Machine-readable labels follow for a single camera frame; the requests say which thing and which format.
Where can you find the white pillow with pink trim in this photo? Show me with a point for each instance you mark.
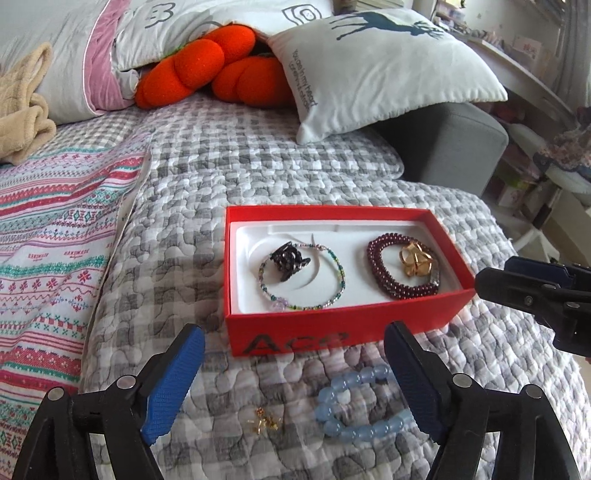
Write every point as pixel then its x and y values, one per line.
pixel 60 50

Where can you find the grey checkered quilt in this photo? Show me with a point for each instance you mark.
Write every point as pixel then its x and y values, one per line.
pixel 184 194

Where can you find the white pillow with line drawings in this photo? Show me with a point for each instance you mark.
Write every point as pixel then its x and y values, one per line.
pixel 231 14

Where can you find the small gold earrings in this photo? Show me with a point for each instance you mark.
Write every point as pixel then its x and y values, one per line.
pixel 265 422

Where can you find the white chair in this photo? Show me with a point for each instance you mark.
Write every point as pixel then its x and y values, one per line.
pixel 570 189

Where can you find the orange pumpkin plush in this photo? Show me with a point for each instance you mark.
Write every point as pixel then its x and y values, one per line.
pixel 203 60

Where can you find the white cluttered shelf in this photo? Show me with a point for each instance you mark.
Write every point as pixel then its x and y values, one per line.
pixel 517 50

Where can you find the white deer print pillow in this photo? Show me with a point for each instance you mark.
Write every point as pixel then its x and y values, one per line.
pixel 388 69

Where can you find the red jewelry box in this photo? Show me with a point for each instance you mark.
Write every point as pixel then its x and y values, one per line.
pixel 323 328

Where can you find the pink patterned striped blanket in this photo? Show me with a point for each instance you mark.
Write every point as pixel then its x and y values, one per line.
pixel 55 240

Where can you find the beige towel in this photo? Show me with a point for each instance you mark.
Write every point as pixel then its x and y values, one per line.
pixel 21 106

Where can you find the grey ottoman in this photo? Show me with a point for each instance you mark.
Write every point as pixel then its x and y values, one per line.
pixel 452 143

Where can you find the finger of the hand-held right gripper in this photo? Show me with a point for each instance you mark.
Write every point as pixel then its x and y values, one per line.
pixel 521 287
pixel 535 266

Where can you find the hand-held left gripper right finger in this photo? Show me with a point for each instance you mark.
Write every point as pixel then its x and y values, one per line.
pixel 412 385

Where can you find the floral seat cushion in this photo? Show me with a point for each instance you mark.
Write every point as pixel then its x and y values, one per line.
pixel 565 154

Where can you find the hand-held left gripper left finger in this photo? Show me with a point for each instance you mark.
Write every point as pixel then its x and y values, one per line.
pixel 171 390

